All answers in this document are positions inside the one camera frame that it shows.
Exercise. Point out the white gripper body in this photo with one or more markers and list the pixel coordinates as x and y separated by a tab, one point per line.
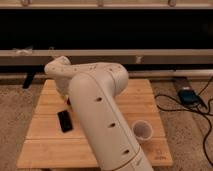
62	86

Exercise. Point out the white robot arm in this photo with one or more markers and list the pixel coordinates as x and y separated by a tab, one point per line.
91	89

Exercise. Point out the black phone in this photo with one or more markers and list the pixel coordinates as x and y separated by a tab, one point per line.
65	121

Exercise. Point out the clear plastic cup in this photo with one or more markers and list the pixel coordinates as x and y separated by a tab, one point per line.
142	130

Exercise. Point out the blue power adapter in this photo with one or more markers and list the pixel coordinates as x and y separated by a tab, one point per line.
188	96

